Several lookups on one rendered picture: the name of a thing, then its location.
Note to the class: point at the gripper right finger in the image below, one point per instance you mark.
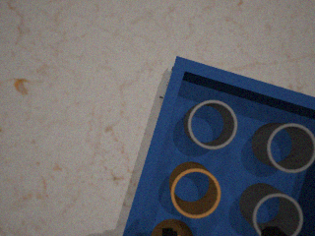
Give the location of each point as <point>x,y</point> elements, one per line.
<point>272,231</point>

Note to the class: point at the bronze bushing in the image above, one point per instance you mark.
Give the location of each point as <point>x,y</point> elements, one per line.
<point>202,207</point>
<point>177,225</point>

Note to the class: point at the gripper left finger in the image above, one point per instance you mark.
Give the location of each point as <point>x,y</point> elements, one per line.
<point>168,232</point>

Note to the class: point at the blue crate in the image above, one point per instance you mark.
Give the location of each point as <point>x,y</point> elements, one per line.
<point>235,166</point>

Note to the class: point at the grey metal bushing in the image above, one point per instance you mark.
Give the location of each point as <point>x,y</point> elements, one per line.
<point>229,124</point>
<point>289,218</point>
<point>302,153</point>

